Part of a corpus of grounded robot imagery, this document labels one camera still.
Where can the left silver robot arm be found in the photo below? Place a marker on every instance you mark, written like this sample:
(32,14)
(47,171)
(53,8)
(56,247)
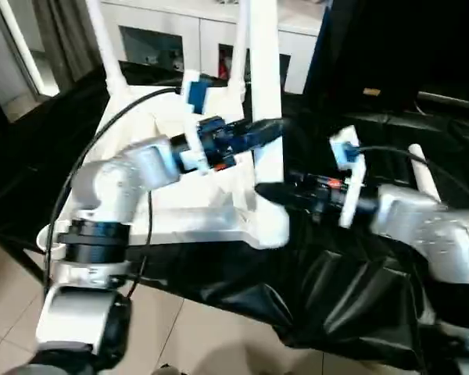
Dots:
(113,183)

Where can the white plastic table top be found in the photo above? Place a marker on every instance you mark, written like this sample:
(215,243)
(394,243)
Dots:
(180,222)

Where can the black shiny mat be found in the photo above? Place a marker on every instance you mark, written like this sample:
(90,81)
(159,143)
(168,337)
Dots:
(238,281)

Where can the white glass-door cabinet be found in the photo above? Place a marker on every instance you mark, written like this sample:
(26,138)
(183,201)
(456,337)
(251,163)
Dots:
(160,19)

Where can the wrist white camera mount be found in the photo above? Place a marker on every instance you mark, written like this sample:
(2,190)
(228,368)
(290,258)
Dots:
(191,113)
(353,172)

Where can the black backdrop cloth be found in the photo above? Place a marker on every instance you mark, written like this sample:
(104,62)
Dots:
(414,39)

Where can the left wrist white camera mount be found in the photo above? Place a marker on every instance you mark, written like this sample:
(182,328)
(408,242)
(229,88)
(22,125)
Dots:
(191,113)

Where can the white plastic table leg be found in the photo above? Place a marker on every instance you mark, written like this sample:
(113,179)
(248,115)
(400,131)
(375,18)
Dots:
(422,168)
(266,78)
(105,51)
(240,47)

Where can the small red packet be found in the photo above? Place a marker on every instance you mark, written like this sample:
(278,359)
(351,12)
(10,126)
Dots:
(222,64)

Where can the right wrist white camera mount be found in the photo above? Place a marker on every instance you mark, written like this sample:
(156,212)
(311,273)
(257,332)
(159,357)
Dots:
(353,172)

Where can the small pale label tag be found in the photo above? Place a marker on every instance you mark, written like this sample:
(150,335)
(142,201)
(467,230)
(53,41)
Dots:
(371,92)

